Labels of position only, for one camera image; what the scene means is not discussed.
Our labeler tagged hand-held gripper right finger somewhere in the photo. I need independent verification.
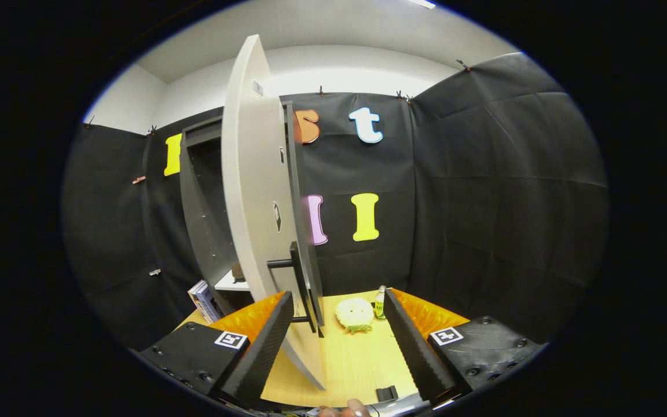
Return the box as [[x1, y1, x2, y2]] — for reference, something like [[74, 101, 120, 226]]
[[383, 288, 545, 406]]

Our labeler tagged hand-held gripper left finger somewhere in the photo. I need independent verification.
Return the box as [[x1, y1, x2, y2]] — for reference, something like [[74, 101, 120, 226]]
[[137, 291, 295, 409]]

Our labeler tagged grey shoe cabinet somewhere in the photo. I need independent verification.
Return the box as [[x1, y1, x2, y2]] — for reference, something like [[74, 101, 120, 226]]
[[179, 101, 325, 328]]

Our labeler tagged beige shoe cabinet door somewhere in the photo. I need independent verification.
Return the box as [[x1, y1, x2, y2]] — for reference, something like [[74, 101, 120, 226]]
[[221, 34, 329, 390]]

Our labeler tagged round yellow plush toy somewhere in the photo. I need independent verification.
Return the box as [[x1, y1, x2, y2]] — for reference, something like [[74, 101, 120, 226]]
[[335, 297, 375, 335]]

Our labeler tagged blue book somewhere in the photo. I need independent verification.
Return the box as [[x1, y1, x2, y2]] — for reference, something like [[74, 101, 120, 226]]
[[195, 281, 224, 324]]

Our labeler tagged white book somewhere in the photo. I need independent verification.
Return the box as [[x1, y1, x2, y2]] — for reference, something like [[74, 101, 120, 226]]
[[188, 283, 210, 323]]

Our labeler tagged black backdrop cloth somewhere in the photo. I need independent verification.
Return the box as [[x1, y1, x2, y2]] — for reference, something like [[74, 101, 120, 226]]
[[61, 52, 609, 354]]

